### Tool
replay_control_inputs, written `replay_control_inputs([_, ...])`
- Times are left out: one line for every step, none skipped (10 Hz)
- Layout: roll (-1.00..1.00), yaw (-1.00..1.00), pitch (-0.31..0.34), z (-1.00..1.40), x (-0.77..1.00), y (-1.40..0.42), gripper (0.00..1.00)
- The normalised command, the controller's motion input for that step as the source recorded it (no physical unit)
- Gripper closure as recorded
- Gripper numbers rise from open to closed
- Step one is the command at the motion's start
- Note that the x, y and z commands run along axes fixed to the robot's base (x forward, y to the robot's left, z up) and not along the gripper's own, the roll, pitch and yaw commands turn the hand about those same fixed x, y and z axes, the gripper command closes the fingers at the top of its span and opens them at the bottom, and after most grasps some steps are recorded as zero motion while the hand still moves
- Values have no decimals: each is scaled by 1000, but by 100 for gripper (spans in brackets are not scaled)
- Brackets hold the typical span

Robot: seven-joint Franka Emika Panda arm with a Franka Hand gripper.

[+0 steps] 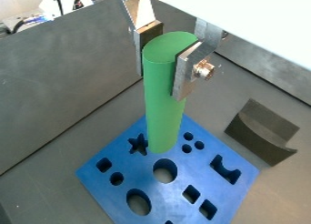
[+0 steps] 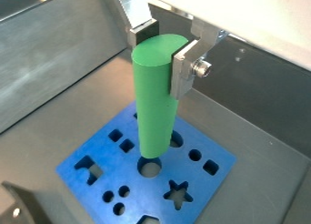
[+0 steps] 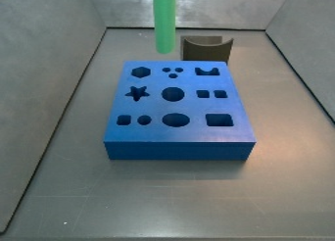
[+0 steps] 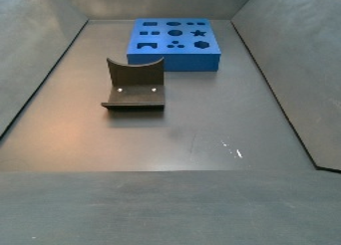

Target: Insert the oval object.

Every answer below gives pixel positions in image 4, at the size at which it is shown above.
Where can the blue shape sorter block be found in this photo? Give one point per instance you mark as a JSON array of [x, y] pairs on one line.
[[181, 40]]

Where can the black curved holder stand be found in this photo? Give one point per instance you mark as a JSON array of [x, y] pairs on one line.
[[138, 86]]

